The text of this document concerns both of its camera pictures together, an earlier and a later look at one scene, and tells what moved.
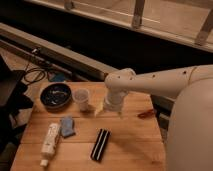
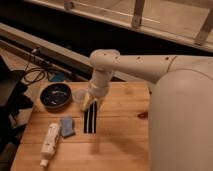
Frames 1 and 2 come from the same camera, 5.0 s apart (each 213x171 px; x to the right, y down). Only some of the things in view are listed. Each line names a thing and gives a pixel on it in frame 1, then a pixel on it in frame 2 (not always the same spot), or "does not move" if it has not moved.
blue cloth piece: [67, 126] does not move
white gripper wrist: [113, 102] to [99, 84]
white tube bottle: [49, 140] does not move
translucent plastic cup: [81, 96] does not move
